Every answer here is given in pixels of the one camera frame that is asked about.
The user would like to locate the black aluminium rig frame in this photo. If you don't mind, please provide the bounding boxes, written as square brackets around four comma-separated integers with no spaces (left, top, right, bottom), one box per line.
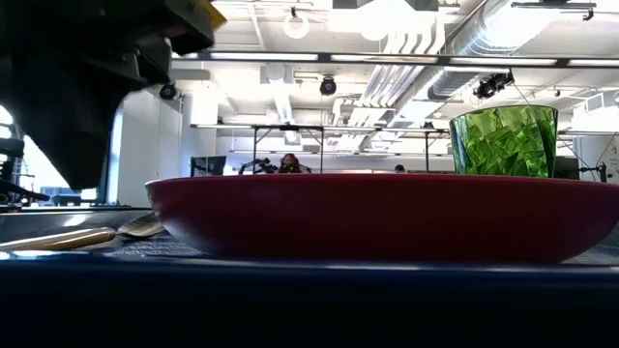
[171,50,619,69]

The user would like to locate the dark equipment silhouette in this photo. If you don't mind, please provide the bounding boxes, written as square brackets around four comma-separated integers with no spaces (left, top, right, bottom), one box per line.
[0,137,50,209]

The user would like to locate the small black stand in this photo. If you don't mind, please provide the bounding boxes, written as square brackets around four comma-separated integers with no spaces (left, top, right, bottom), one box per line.
[579,162,608,184]

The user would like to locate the red plastic plate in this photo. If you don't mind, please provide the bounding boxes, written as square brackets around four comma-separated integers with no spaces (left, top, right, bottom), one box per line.
[144,172,619,265]

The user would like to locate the green faceted plastic cup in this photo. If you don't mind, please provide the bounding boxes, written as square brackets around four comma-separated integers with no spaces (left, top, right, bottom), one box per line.
[449,104,560,179]

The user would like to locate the metal spoon wooden handle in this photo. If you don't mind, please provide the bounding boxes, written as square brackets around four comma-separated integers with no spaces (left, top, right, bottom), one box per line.
[0,212,165,252]

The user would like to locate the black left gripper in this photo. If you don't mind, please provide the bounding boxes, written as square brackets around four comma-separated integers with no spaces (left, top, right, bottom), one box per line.
[0,0,228,192]

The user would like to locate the black ceiling mounted device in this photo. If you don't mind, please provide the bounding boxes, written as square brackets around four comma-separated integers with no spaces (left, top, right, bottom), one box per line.
[473,71,515,101]

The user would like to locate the black computer monitor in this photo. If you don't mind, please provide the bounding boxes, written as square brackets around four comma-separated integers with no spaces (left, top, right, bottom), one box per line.
[190,155,227,178]

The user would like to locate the black background table frame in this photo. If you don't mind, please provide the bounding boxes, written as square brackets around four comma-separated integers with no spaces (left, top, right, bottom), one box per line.
[251,124,326,174]

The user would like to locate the white ring lamp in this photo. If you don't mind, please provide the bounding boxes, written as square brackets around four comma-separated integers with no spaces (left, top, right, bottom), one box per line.
[282,14,310,41]

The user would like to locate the silver ventilation duct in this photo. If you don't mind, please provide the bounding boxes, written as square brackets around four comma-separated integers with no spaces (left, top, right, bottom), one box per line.
[427,0,562,101]

